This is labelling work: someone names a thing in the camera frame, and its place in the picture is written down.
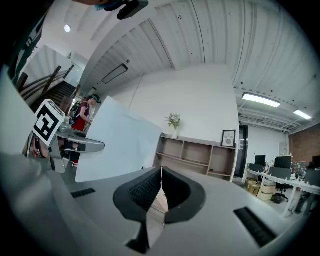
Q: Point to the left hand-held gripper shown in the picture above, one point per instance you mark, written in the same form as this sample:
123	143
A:
46	120

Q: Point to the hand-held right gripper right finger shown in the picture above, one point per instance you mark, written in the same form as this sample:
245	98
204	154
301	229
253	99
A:
212	220

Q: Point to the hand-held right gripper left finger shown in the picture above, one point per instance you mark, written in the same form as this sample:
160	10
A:
100	215

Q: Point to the white A4 paper sheet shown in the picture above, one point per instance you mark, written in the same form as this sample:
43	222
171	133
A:
120	140

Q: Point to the person's left forearm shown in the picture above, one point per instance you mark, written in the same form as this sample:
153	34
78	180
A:
42	151

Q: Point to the red object at left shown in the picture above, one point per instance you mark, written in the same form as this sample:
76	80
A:
82	117

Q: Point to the cardboard box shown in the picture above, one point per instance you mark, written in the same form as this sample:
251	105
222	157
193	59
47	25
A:
250	182
254	191

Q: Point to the wooden staircase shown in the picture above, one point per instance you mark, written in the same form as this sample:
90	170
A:
57	92

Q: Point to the white box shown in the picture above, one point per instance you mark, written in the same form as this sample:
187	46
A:
266	192

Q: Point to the wooden open shelf unit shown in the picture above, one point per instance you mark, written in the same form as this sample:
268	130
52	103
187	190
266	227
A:
195	155

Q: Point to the grey desk partition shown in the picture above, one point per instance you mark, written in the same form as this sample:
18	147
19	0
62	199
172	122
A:
255	168
280	173

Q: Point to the dark-framed ceiling panel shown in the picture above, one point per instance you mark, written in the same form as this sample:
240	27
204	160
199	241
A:
115	73

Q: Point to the black office chair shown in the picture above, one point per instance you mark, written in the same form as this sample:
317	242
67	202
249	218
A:
282	191

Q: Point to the black door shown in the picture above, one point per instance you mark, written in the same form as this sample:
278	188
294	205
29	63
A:
242	150

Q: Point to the black monitor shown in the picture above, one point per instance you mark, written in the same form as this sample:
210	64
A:
283	162
316	162
260	160

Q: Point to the black framed picture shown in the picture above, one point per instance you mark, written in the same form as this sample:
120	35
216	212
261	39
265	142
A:
228	138

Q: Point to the white vase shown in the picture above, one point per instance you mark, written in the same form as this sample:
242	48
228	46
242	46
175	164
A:
174	134

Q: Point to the pale flower bouquet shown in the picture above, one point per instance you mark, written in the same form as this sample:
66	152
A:
173	120

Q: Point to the white office desk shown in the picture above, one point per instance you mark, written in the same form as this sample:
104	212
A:
295	183

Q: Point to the person's green printed shirt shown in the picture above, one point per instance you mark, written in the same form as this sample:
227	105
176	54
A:
27	47

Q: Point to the round ceiling light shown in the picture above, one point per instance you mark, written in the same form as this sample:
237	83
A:
67	28

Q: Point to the long ceiling light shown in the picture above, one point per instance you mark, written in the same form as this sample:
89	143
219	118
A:
302	114
261	99

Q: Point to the grey wall cabinet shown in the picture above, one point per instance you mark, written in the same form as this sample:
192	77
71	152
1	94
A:
282	148

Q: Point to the head-worn camera rig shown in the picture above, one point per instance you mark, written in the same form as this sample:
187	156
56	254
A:
130	8

